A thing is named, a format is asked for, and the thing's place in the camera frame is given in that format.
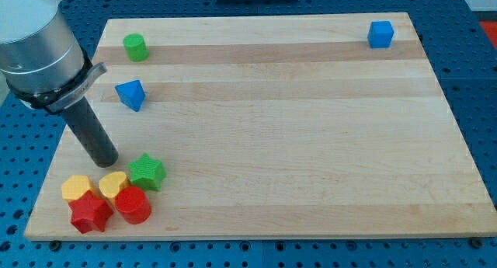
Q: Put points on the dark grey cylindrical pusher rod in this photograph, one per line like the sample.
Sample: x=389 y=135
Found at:
x=87 y=128

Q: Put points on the black clamp with metal lever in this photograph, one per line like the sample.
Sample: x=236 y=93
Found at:
x=53 y=92

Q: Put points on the green star block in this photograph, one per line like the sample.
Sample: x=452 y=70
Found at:
x=147 y=173

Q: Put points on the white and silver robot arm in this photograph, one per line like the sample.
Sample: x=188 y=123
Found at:
x=46 y=68

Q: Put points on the yellow heart block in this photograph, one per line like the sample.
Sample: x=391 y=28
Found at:
x=111 y=185

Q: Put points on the red star block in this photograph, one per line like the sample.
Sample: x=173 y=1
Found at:
x=90 y=213

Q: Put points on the blue triangular prism block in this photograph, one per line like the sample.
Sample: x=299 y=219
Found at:
x=131 y=94

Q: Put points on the yellow hexagon block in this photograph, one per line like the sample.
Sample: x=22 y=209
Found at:
x=76 y=186

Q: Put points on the green cylinder block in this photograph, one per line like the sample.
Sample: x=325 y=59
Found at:
x=135 y=47

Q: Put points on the red cylinder block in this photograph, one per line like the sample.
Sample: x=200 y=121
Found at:
x=133 y=205

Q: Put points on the light wooden board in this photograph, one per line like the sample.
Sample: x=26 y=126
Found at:
x=277 y=127

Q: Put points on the blue cube block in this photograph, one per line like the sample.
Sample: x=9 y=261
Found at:
x=380 y=34

